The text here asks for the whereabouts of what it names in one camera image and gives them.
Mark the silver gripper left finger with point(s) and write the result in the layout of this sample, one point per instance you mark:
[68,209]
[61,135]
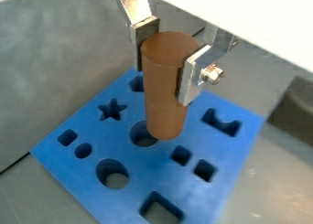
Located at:
[141,23]

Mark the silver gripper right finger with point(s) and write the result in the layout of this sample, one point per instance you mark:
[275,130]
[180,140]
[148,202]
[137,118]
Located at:
[199,68]

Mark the brown round cylinder peg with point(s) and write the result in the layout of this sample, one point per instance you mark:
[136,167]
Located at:
[163,53]

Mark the blue shape sorting board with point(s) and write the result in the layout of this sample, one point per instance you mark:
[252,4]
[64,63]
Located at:
[120,172]

